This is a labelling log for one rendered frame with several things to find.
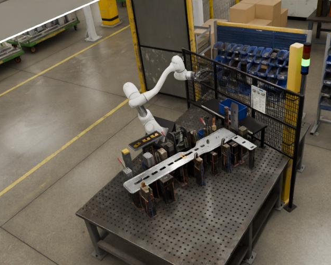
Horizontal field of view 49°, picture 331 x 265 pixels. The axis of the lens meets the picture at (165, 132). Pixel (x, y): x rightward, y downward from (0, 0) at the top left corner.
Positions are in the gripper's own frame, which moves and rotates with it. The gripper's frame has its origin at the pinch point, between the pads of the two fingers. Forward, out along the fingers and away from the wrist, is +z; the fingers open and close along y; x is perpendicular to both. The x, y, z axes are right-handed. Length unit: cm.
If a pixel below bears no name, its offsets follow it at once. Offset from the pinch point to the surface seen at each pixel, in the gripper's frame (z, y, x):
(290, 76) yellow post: 73, -23, -20
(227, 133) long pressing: 6, 15, -72
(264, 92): 41, -24, -44
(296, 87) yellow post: 78, -20, -31
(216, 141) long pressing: 1, 34, -65
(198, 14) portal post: -223, -356, -151
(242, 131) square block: 24, 12, -69
